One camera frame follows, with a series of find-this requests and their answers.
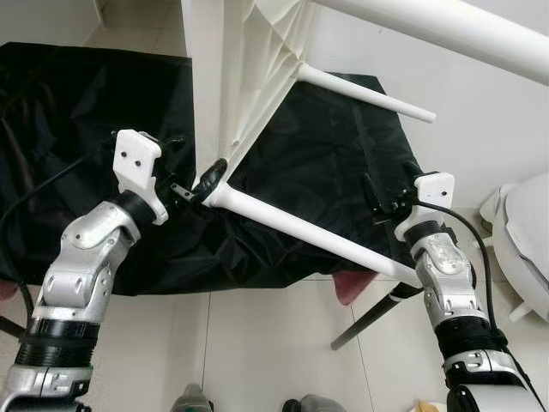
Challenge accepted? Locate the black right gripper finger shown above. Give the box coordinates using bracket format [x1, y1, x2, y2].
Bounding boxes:
[361, 171, 383, 216]

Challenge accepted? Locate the white plastic table leg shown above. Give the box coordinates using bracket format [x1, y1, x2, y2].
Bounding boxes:
[204, 182, 423, 286]
[313, 0, 549, 87]
[296, 63, 437, 124]

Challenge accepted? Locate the white plastic table top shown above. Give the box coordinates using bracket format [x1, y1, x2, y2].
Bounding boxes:
[180, 0, 311, 185]

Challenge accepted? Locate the black table cloth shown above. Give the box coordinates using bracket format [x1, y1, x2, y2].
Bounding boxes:
[0, 41, 425, 297]

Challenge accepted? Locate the white dome litter box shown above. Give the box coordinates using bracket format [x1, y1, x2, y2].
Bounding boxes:
[479, 172, 549, 323]

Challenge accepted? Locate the robot right leg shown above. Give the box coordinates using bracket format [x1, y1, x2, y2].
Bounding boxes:
[283, 395, 348, 412]

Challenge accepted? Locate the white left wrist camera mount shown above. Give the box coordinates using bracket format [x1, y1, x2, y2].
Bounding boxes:
[113, 129, 170, 226]

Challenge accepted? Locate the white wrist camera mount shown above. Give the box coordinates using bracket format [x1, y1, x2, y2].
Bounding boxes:
[395, 172, 455, 243]
[113, 129, 170, 226]

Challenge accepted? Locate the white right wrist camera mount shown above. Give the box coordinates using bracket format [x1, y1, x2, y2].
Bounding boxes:
[395, 172, 455, 243]

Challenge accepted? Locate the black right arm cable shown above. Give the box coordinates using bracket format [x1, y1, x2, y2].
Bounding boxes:
[410, 200, 500, 340]

